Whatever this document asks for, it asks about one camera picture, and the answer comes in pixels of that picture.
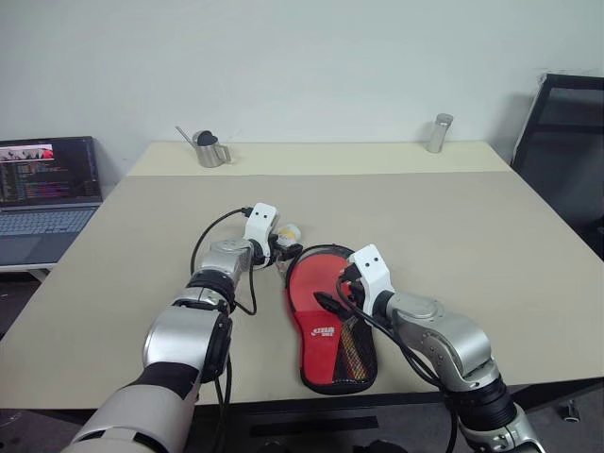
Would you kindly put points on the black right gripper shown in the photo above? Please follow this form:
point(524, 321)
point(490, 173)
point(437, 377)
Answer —
point(361, 295)

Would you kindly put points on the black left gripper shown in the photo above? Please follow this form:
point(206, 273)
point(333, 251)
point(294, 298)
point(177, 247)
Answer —
point(276, 255)

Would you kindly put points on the red black paddle case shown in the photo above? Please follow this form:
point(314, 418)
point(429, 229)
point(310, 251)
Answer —
point(321, 349)

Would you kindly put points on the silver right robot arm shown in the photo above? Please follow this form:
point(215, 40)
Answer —
point(443, 335)

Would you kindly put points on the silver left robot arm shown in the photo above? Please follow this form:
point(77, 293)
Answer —
point(189, 330)

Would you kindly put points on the white ping pong ball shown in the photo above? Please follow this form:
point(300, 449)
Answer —
point(289, 232)

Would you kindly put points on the stainless steel pitcher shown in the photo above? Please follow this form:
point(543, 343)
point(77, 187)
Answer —
point(212, 153)

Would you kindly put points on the black object in pitcher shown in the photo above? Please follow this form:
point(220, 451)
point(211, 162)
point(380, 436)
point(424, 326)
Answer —
point(206, 138)

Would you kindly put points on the thin metal stick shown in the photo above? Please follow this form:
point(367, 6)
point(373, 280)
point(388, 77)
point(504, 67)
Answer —
point(185, 135)

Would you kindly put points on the steel cylinder tumbler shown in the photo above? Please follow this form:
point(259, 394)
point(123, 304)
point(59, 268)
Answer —
point(438, 134)

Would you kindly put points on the grey chair caster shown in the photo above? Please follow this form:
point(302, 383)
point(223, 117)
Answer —
point(570, 410)

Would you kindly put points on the open grey laptop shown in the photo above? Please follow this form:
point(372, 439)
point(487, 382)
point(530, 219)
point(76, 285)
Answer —
point(42, 189)

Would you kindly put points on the white side table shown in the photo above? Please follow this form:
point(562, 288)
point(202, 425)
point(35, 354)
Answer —
point(23, 273)

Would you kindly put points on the black mesh office chair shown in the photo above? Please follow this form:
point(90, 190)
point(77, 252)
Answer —
point(561, 156)

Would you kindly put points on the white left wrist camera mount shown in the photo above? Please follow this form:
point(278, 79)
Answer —
point(259, 224)

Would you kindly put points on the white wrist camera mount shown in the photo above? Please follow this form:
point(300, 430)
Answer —
point(373, 269)
point(259, 224)

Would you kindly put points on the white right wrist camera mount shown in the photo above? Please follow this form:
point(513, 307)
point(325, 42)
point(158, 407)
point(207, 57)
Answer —
point(373, 269)

